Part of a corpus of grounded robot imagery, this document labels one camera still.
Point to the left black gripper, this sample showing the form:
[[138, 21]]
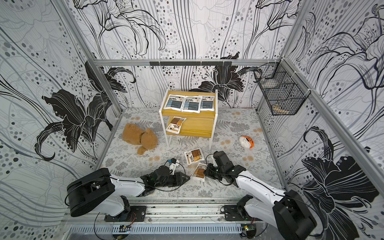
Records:
[[179, 178]]

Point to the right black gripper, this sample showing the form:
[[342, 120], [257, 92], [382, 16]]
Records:
[[212, 171]]

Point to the brown coffee bag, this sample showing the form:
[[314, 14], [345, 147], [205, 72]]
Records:
[[194, 156], [199, 173], [175, 125]]

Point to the blue coffee bag three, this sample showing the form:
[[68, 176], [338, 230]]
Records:
[[207, 103]]

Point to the blue coffee bag two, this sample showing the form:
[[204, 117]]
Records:
[[192, 104]]

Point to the blue coffee bag one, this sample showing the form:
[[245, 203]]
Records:
[[174, 102]]

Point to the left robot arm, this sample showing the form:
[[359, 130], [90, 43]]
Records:
[[106, 193]]

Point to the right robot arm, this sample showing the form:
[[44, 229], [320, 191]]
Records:
[[286, 211]]

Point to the brown coffee bag top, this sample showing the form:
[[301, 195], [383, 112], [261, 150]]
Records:
[[194, 156]]

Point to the wooden two-tier shelf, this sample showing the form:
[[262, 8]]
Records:
[[201, 124]]

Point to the orange white toy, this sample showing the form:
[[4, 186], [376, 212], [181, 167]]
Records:
[[246, 142]]

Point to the brown teddy bear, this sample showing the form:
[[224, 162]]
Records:
[[134, 135]]

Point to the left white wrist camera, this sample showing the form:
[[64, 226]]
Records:
[[173, 163]]

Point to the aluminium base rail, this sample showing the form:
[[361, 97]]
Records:
[[182, 211]]

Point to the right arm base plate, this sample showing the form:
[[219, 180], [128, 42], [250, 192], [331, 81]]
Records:
[[234, 213]]

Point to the grey cable duct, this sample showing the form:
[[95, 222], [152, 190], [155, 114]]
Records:
[[148, 229]]

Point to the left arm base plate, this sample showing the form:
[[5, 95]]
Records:
[[134, 214]]

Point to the black wire basket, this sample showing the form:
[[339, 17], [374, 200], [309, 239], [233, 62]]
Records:
[[283, 96]]

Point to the black bar on frame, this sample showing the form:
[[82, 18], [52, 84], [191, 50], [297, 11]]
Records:
[[190, 63]]

